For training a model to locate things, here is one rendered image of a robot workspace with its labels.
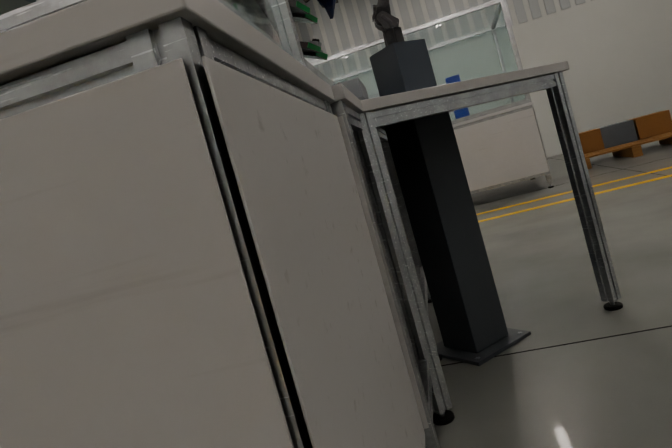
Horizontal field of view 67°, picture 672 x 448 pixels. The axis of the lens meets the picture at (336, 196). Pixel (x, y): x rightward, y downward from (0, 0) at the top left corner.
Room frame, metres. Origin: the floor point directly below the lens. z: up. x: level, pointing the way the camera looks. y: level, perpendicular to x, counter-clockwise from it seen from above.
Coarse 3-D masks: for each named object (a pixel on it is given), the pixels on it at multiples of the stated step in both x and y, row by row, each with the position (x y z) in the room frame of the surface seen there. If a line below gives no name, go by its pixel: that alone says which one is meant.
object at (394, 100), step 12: (516, 72) 1.59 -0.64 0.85; (528, 72) 1.62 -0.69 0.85; (540, 72) 1.65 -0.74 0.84; (552, 72) 1.68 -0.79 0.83; (444, 84) 1.43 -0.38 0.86; (456, 84) 1.45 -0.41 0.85; (468, 84) 1.48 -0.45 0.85; (480, 84) 1.50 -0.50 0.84; (492, 84) 1.53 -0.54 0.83; (384, 96) 1.32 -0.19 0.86; (396, 96) 1.34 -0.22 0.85; (408, 96) 1.36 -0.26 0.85; (420, 96) 1.38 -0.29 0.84; (432, 96) 1.40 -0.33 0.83; (444, 96) 1.47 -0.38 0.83; (372, 108) 1.30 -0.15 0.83; (384, 108) 1.35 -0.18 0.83
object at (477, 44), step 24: (456, 24) 5.35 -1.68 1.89; (480, 24) 5.30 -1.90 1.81; (504, 24) 5.24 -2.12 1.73; (432, 48) 5.43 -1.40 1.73; (456, 48) 5.37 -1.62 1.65; (480, 48) 5.31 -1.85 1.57; (504, 48) 5.26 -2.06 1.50; (336, 72) 5.69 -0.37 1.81; (360, 72) 5.62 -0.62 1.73; (456, 72) 5.38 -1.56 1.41; (480, 72) 5.33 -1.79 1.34; (504, 72) 5.27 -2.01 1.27
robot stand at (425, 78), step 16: (384, 48) 1.70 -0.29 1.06; (400, 48) 1.67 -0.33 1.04; (416, 48) 1.71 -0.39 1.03; (384, 64) 1.72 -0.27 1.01; (400, 64) 1.66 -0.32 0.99; (416, 64) 1.70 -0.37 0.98; (384, 80) 1.74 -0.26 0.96; (400, 80) 1.67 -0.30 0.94; (416, 80) 1.69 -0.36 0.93; (432, 80) 1.72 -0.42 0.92
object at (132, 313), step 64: (128, 0) 0.37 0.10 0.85; (192, 0) 0.38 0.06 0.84; (0, 64) 0.39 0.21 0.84; (64, 64) 0.39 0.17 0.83; (128, 64) 0.38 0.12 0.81; (192, 64) 0.37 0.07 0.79; (256, 64) 0.55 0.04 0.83; (0, 128) 0.39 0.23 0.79; (64, 128) 0.38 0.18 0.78; (128, 128) 0.37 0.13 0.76; (192, 128) 0.37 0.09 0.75; (256, 128) 0.45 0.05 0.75; (320, 128) 0.76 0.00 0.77; (0, 192) 0.40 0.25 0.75; (64, 192) 0.39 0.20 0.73; (128, 192) 0.38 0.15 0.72; (192, 192) 0.37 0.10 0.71; (256, 192) 0.40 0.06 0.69; (320, 192) 0.63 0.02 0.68; (0, 256) 0.40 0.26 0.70; (64, 256) 0.39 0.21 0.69; (128, 256) 0.38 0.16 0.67; (192, 256) 0.37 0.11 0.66; (256, 256) 0.39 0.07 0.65; (320, 256) 0.55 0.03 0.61; (0, 320) 0.40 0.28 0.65; (64, 320) 0.39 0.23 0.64; (128, 320) 0.38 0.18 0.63; (192, 320) 0.37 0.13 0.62; (256, 320) 0.37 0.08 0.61; (320, 320) 0.48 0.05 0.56; (384, 320) 0.85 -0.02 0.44; (0, 384) 0.40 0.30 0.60; (64, 384) 0.39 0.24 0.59; (128, 384) 0.38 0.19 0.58; (192, 384) 0.38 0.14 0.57; (256, 384) 0.37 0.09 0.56; (320, 384) 0.43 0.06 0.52; (384, 384) 0.70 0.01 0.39
